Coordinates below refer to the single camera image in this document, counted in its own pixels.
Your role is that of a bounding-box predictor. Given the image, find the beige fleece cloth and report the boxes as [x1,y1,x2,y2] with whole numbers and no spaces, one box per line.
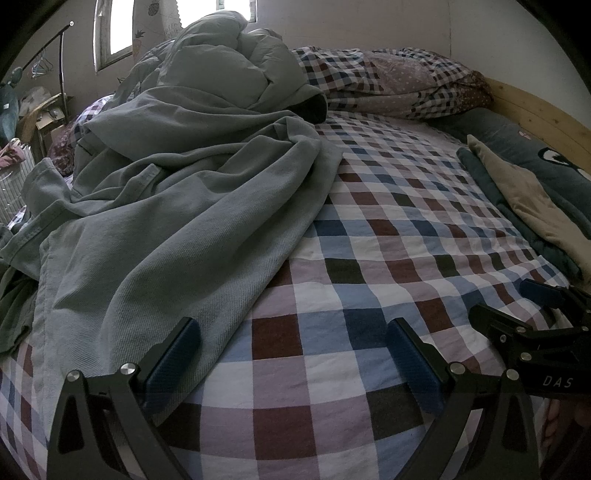
[466,134,591,273]

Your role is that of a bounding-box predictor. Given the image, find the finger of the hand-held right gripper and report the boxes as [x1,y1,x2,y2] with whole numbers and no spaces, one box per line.
[468,302,536,365]
[518,278,573,311]

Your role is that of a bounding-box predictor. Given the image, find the wooden headboard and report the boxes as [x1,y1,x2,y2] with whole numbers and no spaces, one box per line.
[480,76,591,171]

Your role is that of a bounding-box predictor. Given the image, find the checkered patchwork quilt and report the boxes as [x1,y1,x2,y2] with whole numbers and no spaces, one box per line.
[48,45,494,176]

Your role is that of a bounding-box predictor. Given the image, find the clothes hangers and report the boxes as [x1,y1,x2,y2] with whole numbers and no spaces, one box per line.
[31,48,52,79]

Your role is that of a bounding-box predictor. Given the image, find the checkered bed sheet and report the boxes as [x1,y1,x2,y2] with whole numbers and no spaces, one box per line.
[0,111,573,480]

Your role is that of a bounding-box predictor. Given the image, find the grey-green pants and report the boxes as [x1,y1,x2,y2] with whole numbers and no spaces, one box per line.
[0,88,345,439]

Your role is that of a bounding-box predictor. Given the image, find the olive green garment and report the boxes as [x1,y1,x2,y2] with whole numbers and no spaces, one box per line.
[0,268,38,356]

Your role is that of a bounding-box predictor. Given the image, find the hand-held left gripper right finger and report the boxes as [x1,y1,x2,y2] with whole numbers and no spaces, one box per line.
[386,318,543,480]

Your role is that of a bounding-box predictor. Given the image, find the pale green puffy duvet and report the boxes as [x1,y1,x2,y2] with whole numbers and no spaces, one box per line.
[113,11,328,125]

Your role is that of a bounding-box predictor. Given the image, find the open cardboard box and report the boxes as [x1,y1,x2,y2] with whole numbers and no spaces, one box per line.
[21,92,77,158]

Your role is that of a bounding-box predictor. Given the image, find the window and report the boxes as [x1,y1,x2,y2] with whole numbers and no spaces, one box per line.
[92,0,259,75]

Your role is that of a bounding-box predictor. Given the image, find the black clothes rack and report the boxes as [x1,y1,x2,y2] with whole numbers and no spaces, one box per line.
[32,21,77,134]

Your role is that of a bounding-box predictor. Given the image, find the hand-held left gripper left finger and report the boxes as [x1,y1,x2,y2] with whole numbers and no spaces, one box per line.
[46,316,202,480]

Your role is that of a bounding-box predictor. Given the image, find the dark teal printed pillow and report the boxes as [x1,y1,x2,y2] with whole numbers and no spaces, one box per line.
[434,108,591,241]

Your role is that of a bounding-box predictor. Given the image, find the white printed curtain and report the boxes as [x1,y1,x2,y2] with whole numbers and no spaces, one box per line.
[131,0,185,61]

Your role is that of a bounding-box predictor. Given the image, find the pink cloth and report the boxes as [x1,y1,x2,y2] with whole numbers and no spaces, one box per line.
[0,138,28,169]

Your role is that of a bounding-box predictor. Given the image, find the white laundry basket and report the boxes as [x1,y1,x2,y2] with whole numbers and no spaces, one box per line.
[0,157,35,227]

